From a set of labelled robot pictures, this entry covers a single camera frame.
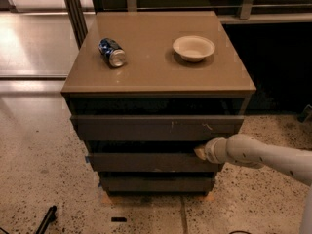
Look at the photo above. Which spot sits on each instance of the metal shelf frame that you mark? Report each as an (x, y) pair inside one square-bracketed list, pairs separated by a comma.
[(229, 11)]

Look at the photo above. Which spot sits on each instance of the dark object at right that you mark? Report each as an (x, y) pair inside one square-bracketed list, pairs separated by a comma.
[(307, 111)]

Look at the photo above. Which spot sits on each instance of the grey top drawer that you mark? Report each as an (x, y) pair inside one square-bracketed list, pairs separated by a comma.
[(155, 127)]

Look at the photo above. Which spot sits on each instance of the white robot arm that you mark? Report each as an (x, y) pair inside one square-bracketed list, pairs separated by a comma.
[(246, 151)]

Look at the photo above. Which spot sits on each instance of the grey drawer cabinet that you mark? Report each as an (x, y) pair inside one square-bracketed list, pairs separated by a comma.
[(155, 80)]

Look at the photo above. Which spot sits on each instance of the blue soda can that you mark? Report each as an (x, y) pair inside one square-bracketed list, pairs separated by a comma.
[(112, 52)]

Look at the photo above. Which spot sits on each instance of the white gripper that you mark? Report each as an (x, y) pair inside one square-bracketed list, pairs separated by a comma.
[(212, 151)]

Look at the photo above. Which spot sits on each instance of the black object on floor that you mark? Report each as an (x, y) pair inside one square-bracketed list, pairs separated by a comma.
[(49, 217)]

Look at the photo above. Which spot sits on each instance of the white paper bowl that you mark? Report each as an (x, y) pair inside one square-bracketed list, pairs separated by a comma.
[(193, 48)]

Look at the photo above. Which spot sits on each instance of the black floor marker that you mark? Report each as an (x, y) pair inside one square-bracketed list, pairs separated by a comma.
[(118, 219)]

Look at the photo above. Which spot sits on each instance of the grey bottom drawer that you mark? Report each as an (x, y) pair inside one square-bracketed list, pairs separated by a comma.
[(148, 184)]

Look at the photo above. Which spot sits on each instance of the grey drawer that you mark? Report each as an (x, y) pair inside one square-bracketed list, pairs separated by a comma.
[(155, 127), (151, 162), (148, 184)]

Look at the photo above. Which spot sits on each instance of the blue tape piece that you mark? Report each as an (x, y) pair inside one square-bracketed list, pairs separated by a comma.
[(87, 159)]

